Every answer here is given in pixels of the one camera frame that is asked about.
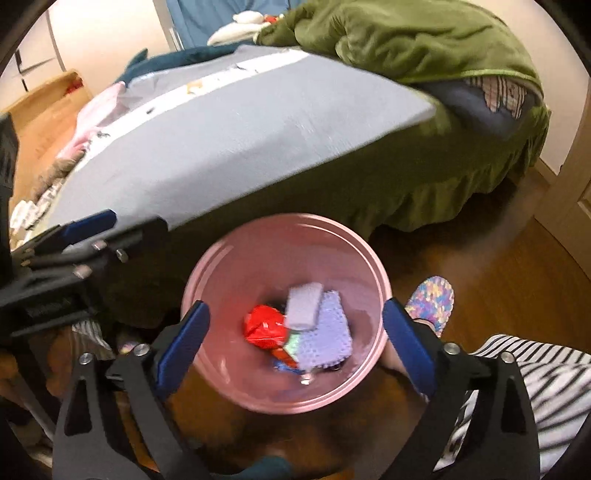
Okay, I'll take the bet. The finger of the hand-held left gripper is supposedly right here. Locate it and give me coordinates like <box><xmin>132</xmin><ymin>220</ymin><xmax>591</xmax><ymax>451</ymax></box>
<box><xmin>11</xmin><ymin>209</ymin><xmax>118</xmax><ymax>262</ymax></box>
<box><xmin>20</xmin><ymin>216</ymin><xmax>170</xmax><ymax>282</ymax></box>

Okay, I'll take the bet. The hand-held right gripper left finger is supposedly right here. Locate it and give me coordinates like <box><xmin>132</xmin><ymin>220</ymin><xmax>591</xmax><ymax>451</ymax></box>
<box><xmin>53</xmin><ymin>299</ymin><xmax>212</xmax><ymax>480</ymax></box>

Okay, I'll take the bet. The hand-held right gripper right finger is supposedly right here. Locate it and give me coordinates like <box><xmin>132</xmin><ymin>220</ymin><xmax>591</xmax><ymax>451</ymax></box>
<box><xmin>381</xmin><ymin>296</ymin><xmax>541</xmax><ymax>480</ymax></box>

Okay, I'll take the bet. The red plastic bag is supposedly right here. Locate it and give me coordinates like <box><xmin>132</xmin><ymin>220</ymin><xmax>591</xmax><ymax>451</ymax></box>
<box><xmin>244</xmin><ymin>304</ymin><xmax>288</xmax><ymax>352</ymax></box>

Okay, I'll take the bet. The lavender sponge block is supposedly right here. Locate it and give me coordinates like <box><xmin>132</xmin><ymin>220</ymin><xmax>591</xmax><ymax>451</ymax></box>
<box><xmin>284</xmin><ymin>281</ymin><xmax>324</xmax><ymax>331</ymax></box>

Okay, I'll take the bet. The pink trash bin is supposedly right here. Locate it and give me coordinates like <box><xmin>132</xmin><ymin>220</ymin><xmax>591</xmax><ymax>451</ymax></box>
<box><xmin>181</xmin><ymin>212</ymin><xmax>393</xmax><ymax>414</ymax></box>

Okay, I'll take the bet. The brown teddy bear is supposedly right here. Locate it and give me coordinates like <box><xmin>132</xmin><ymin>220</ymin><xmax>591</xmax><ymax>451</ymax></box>
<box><xmin>30</xmin><ymin>157</ymin><xmax>82</xmax><ymax>197</ymax></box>

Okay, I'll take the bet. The purple dotted cloth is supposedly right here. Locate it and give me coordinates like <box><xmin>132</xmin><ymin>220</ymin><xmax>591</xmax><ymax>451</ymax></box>
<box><xmin>295</xmin><ymin>292</ymin><xmax>354</xmax><ymax>371</ymax></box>

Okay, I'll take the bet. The pink blanket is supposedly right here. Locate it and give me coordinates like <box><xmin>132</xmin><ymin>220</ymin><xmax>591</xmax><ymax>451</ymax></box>
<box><xmin>58</xmin><ymin>82</ymin><xmax>128</xmax><ymax>160</ymax></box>

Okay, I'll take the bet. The wooden headboard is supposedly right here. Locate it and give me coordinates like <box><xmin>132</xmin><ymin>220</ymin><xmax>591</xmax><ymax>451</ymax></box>
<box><xmin>0</xmin><ymin>69</ymin><xmax>96</xmax><ymax>204</ymax></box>

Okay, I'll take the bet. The person's right leg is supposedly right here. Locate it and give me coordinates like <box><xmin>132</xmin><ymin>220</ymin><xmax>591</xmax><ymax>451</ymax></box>
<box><xmin>382</xmin><ymin>318</ymin><xmax>591</xmax><ymax>472</ymax></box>

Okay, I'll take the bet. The teal cloth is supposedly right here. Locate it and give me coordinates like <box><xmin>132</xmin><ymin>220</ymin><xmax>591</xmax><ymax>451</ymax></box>
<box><xmin>240</xmin><ymin>455</ymin><xmax>297</xmax><ymax>480</ymax></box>

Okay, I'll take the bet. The grey bed sheet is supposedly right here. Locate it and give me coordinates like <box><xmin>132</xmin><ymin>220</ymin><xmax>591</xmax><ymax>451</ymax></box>
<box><xmin>46</xmin><ymin>44</ymin><xmax>437</xmax><ymax>232</ymax></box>

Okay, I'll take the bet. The bed with green bedskirt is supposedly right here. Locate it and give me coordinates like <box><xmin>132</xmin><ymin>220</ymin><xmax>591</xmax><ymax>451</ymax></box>
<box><xmin>9</xmin><ymin>0</ymin><xmax>552</xmax><ymax>326</ymax></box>

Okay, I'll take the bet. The white wardrobe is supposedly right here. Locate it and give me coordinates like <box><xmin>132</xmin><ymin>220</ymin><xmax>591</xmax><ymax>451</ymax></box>
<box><xmin>0</xmin><ymin>18</ymin><xmax>64</xmax><ymax>112</ymax></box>

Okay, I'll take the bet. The blue shark plush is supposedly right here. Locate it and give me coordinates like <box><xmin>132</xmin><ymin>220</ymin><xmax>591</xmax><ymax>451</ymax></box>
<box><xmin>113</xmin><ymin>44</ymin><xmax>241</xmax><ymax>86</ymax></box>

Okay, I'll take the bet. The blue curtain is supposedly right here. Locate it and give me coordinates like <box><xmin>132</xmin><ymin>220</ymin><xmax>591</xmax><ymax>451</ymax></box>
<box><xmin>165</xmin><ymin>0</ymin><xmax>305</xmax><ymax>51</ymax></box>

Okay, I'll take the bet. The wooden door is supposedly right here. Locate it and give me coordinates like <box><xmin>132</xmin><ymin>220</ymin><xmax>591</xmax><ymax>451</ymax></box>
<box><xmin>531</xmin><ymin>83</ymin><xmax>591</xmax><ymax>282</ymax></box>

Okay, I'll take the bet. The white plush toy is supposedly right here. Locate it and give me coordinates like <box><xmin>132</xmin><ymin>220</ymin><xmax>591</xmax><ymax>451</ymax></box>
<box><xmin>207</xmin><ymin>10</ymin><xmax>278</xmax><ymax>46</ymax></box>

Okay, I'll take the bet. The dark blue pillow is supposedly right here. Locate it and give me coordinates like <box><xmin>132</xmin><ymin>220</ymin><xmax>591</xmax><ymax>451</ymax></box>
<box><xmin>416</xmin><ymin>80</ymin><xmax>523</xmax><ymax>140</ymax></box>

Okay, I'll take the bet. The plaid pillow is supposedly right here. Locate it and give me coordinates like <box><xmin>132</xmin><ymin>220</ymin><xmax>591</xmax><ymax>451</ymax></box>
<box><xmin>466</xmin><ymin>76</ymin><xmax>533</xmax><ymax>119</ymax></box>

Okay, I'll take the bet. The green blanket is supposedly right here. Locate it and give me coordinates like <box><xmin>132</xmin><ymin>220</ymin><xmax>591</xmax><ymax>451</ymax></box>
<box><xmin>256</xmin><ymin>0</ymin><xmax>546</xmax><ymax>100</ymax></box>

